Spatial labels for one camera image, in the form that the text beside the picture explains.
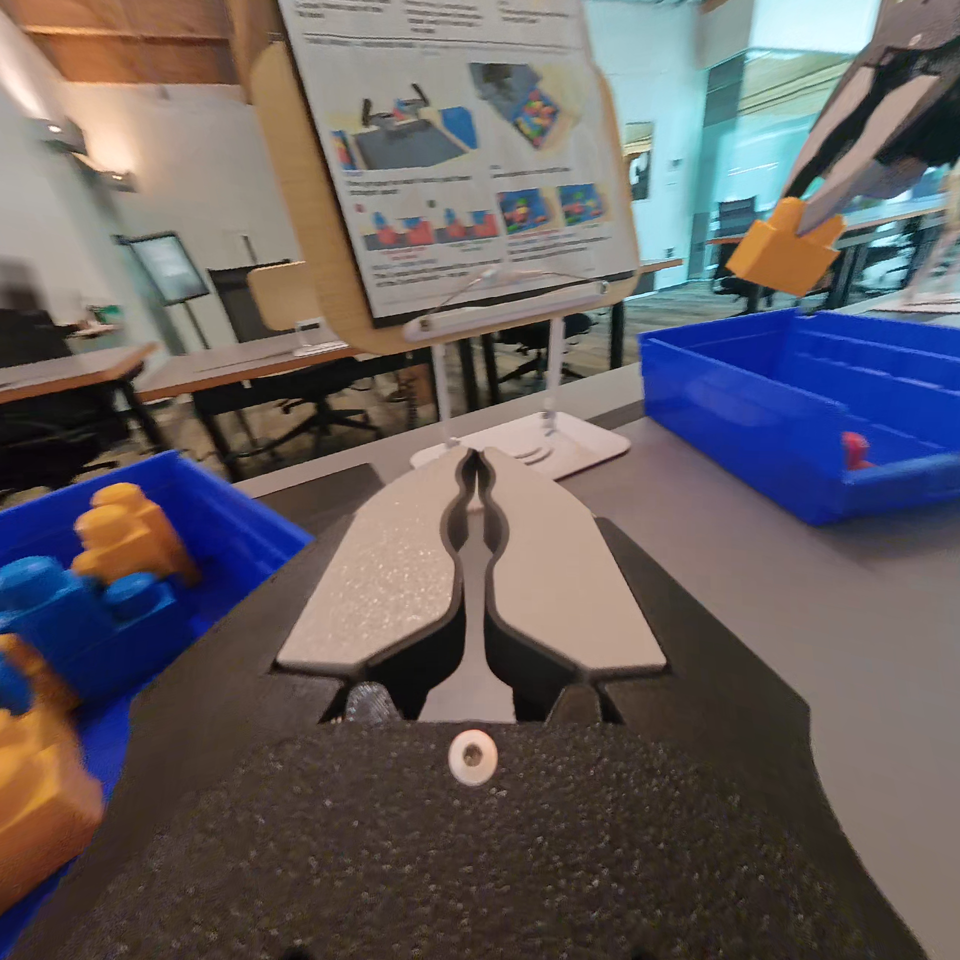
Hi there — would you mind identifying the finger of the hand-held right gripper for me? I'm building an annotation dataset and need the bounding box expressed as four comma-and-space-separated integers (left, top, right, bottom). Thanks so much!
782, 62, 901, 202
798, 73, 946, 237

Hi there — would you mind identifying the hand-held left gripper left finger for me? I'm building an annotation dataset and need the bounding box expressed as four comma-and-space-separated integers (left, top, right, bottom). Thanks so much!
276, 448, 481, 720

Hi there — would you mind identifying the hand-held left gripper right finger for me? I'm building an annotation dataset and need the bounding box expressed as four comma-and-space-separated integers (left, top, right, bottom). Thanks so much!
477, 448, 669, 723

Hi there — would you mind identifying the yellow two-stud mega block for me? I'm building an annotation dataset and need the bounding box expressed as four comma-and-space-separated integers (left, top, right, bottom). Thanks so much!
726, 196, 846, 299

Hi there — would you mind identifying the blue bin for built steps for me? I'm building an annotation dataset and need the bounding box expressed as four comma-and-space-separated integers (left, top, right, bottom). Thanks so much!
0, 450, 315, 931

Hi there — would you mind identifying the blue bin with block pile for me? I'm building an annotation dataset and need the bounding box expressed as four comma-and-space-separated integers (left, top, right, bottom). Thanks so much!
637, 307, 960, 528

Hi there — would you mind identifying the cluster of built block steps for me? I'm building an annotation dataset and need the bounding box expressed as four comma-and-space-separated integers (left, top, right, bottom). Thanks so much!
0, 483, 202, 912

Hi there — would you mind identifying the long wooden desk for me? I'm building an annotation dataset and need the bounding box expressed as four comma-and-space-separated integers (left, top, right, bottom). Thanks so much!
708, 202, 946, 312

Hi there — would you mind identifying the instruction sheet on white stand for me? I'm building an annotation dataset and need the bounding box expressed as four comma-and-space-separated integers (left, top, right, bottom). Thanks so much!
247, 0, 642, 481

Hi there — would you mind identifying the black office chair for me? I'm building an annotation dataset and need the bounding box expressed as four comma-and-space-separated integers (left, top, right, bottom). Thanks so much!
495, 313, 594, 391
206, 258, 380, 460
712, 196, 774, 312

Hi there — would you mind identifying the wooden desk behind stand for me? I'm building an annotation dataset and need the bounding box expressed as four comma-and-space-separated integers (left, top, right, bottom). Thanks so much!
135, 258, 684, 481

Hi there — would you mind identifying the small wooden board stand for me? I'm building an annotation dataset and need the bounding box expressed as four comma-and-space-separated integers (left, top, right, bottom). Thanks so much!
246, 261, 342, 357

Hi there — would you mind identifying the framed notice floor stand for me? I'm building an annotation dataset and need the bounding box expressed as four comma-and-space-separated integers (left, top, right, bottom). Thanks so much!
112, 232, 213, 354

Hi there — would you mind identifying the printed instruction sheet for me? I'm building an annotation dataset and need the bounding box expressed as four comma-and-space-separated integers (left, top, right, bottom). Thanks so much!
279, 0, 639, 320

